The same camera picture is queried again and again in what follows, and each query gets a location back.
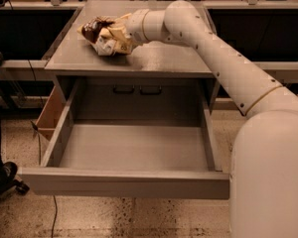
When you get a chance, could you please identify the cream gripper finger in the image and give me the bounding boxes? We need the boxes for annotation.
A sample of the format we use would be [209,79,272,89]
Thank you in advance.
[96,37,131,56]
[100,18,126,39]

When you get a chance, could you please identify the brown sea salt chip bag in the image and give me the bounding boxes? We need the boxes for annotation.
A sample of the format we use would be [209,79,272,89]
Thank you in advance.
[76,16,107,51]

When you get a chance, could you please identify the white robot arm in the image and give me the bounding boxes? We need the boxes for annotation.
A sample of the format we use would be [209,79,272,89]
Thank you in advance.
[96,1,298,238]

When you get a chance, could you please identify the grey cabinet with counter top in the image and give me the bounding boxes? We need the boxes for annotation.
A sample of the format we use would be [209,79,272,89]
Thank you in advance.
[44,0,228,124]

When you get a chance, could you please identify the grey open top drawer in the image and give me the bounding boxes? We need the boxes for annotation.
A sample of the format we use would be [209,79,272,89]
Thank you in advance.
[20,77,229,199]

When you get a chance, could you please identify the black wheeled base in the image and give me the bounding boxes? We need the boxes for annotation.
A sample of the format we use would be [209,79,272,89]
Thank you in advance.
[0,162,30,195]

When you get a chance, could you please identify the black cable on floor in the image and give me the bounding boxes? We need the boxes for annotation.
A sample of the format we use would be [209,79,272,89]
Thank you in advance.
[30,120,59,238]

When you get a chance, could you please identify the grey rail frame behind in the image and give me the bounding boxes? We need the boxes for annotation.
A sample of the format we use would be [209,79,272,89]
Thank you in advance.
[4,0,298,83]

